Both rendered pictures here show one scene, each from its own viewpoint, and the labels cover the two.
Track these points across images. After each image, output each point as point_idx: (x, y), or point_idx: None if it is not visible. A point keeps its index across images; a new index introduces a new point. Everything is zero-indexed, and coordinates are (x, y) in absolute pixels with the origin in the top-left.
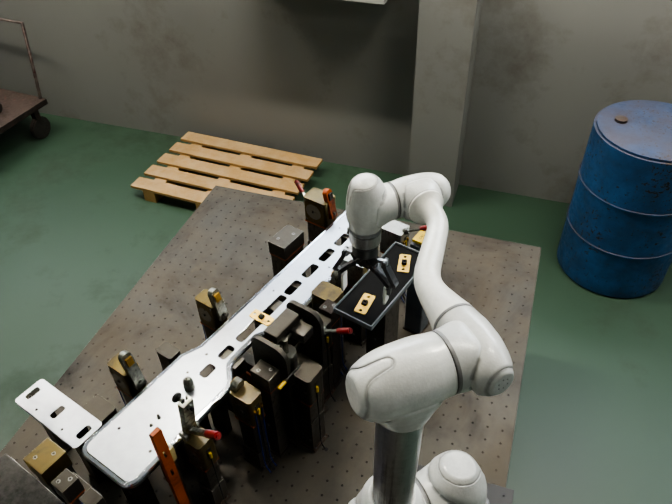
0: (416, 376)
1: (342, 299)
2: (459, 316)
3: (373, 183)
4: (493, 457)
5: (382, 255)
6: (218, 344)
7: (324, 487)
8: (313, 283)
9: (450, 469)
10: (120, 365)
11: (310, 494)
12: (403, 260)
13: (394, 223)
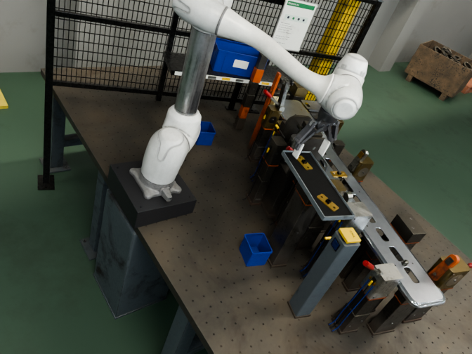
0: None
1: (315, 158)
2: (219, 1)
3: (351, 55)
4: (164, 249)
5: (343, 199)
6: (329, 152)
7: (223, 185)
8: None
9: (173, 130)
10: None
11: (225, 179)
12: (329, 201)
13: (394, 274)
